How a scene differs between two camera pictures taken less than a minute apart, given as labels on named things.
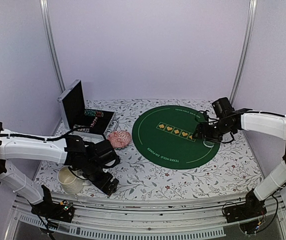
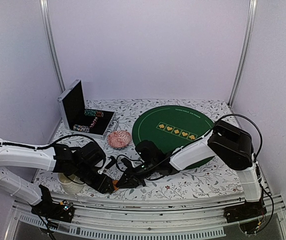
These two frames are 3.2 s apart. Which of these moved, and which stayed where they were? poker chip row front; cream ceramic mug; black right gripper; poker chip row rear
Moved: black right gripper
Stayed: poker chip row front; cream ceramic mug; poker chip row rear
